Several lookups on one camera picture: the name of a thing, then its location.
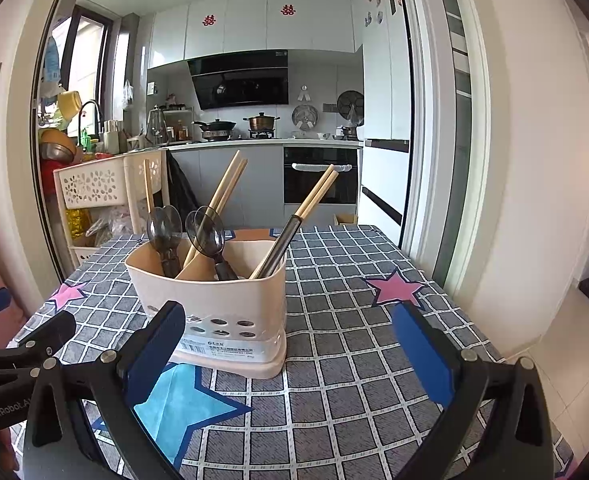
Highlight black kitchen faucet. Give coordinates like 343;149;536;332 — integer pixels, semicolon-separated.
77;100;102;148

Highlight copper cooking pot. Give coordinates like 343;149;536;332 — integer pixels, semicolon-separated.
243;112;281;132

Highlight counter spice rack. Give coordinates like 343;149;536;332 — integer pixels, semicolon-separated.
163;105;195;143

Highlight black chopstick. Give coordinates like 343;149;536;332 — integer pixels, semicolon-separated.
259;214;297;280
267;216;305;281

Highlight grey kitchen counter cabinets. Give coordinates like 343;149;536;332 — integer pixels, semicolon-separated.
119;140;364;228

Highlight black garbage bag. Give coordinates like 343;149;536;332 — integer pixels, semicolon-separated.
166;150;200;221

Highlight grey checked star tablecloth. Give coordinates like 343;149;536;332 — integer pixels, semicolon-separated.
7;224;575;480

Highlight dark framed window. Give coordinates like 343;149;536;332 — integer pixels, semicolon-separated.
49;5;112;126

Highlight white upper cabinets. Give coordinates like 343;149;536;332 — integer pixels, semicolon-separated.
147;0;365;71

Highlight cream utensil holder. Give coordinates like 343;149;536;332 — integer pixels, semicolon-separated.
124;239;289;380

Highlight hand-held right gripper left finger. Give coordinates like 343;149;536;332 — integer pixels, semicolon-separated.
24;300;188;450

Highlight cream basket storage cart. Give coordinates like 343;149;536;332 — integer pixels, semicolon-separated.
53;149;171;266

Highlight gas stove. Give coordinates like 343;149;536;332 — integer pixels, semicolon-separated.
199;130;278;142

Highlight white utensil canister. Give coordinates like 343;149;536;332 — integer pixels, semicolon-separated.
102;120;125;153

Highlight golden packet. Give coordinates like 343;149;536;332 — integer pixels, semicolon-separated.
65;207;92;246

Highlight blue hanging cloth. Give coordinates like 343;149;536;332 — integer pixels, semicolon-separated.
42;35;62;96

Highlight dark round steamer rack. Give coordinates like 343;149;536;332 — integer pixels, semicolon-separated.
337;90;365;123

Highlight yellow plastic basin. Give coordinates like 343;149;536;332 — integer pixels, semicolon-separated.
57;90;82;118

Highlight black wok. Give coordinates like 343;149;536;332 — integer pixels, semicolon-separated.
192;118;238;134

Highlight black range hood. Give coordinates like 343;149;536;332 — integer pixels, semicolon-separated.
187;50;289;111

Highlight white sliding door frame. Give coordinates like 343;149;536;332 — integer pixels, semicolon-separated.
404;0;492;286

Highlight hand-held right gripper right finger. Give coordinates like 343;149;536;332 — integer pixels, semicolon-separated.
391;302;558;453

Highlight black built-in oven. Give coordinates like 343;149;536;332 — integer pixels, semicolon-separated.
283;146;360;206

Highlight white refrigerator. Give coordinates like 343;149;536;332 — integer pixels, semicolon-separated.
357;0;415;248

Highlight glass kettle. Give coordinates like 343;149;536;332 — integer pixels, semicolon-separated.
147;105;169;145

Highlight orange bowl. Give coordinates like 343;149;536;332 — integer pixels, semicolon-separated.
38;127;78;153

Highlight round metal steamer rack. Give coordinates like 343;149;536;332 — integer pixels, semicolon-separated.
292;104;318;130

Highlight red plastic container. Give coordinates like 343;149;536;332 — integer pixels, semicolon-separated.
39;159;82;176

